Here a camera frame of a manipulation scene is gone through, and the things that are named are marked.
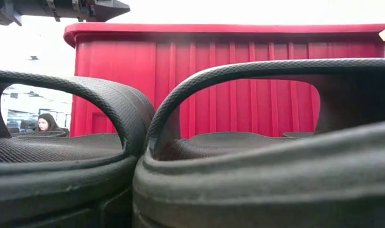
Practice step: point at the red plastic bin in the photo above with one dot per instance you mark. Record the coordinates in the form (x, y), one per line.
(230, 57)

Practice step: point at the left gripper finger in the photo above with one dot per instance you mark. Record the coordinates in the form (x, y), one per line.
(104, 17)
(113, 7)

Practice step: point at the dark ceiling fixture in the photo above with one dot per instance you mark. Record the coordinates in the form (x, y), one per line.
(34, 58)

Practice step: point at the dark background monitor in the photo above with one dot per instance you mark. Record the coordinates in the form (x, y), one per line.
(28, 125)

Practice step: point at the person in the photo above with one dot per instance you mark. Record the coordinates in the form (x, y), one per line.
(46, 124)

